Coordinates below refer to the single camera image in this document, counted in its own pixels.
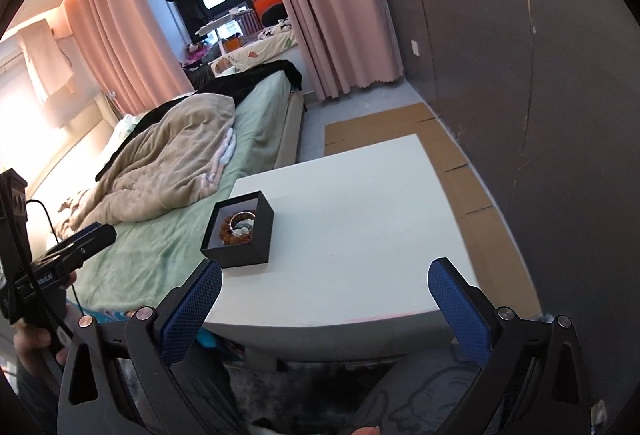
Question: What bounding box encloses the pink white cloth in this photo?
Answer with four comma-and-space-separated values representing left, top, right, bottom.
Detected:
202, 129, 237, 188

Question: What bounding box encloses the grey printed cloth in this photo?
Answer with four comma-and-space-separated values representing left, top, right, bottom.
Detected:
220, 345, 487, 435

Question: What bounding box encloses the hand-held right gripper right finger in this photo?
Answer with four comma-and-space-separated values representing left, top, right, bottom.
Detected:
427, 257, 594, 435

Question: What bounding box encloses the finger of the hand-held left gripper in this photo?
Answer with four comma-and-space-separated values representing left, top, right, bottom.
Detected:
47, 223, 118, 267

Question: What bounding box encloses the person's left hand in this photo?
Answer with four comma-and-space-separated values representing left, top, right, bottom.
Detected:
12, 324, 71, 368

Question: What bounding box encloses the white folding rack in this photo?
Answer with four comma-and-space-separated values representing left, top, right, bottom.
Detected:
195, 12, 239, 38

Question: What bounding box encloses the white hanging cloth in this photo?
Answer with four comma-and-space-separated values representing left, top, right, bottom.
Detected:
17, 22, 76, 104

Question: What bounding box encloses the silver bangle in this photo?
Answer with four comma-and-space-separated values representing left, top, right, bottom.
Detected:
226, 211, 257, 231

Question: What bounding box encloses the black round cushion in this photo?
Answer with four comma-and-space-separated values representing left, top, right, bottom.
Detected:
263, 6, 287, 30

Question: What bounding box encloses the pink curtain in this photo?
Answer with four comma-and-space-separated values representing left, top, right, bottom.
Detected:
62, 0, 197, 116
251, 0, 407, 102

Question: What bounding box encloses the person's left forearm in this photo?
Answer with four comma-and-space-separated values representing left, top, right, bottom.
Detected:
10, 357, 62, 435

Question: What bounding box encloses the black jewelry box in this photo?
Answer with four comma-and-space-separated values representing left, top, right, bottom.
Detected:
200, 192, 275, 270

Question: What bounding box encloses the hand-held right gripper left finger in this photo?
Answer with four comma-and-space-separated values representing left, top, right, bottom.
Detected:
57, 257, 223, 435

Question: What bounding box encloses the bed with green sheet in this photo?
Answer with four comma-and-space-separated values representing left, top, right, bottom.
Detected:
30, 65, 306, 316

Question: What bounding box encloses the flat brown cardboard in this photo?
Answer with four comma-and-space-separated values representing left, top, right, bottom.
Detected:
323, 102, 544, 317

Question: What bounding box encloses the brown bead bracelet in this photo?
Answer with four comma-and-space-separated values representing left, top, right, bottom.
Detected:
219, 214, 255, 247

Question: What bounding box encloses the black cable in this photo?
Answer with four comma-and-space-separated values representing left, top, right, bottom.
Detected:
25, 199, 86, 356

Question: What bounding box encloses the patterned pillow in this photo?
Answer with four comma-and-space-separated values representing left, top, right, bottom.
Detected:
54, 192, 104, 239

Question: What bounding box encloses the beige blanket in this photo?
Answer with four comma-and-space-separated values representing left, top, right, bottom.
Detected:
95, 92, 237, 224

